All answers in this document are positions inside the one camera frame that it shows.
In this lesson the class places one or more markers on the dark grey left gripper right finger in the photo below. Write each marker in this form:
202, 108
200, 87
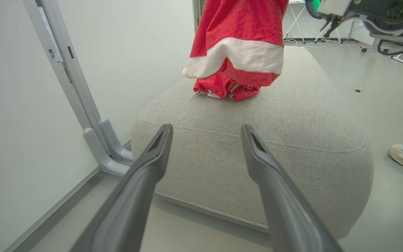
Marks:
282, 206

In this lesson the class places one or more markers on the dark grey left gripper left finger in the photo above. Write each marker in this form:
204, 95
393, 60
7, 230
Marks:
131, 203

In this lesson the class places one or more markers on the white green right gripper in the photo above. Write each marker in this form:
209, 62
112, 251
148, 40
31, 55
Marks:
334, 6

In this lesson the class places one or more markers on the red and white clothing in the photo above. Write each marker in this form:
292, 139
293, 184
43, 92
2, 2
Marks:
243, 35

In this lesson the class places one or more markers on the grey fabric ottoman seat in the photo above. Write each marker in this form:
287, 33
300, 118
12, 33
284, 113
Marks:
292, 140

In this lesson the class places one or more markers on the white folding stand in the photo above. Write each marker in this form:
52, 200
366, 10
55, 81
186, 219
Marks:
329, 33
296, 22

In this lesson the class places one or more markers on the grey partition post, rounded feet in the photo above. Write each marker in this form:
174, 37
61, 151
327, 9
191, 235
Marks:
79, 98

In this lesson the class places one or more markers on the grey partition frame edge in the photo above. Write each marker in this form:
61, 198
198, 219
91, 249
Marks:
198, 14

